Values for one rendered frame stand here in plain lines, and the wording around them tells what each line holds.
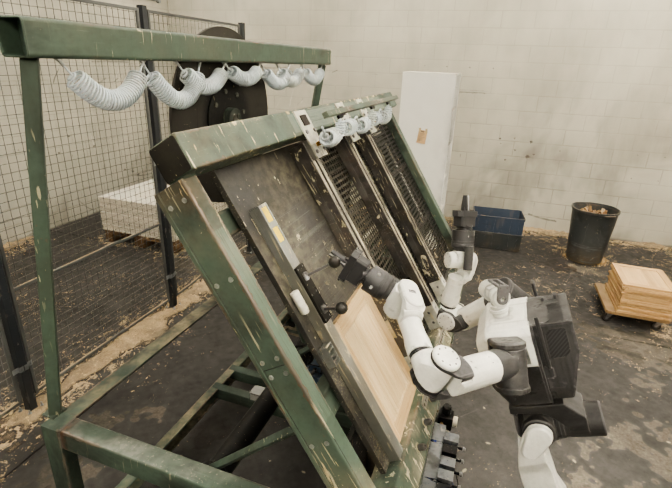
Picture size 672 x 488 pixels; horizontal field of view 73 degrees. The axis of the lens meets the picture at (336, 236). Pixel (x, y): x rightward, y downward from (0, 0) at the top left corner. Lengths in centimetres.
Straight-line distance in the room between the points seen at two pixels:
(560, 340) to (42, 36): 169
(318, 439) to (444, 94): 443
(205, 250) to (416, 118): 437
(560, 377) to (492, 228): 439
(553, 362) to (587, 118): 539
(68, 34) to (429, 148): 435
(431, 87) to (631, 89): 263
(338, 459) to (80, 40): 138
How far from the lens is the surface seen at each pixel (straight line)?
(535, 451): 185
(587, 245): 599
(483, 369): 132
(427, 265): 254
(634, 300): 477
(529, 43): 669
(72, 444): 211
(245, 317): 124
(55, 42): 152
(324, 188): 174
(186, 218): 122
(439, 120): 534
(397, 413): 178
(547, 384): 165
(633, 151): 695
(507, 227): 594
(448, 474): 187
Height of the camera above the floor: 212
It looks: 21 degrees down
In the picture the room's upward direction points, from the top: 2 degrees clockwise
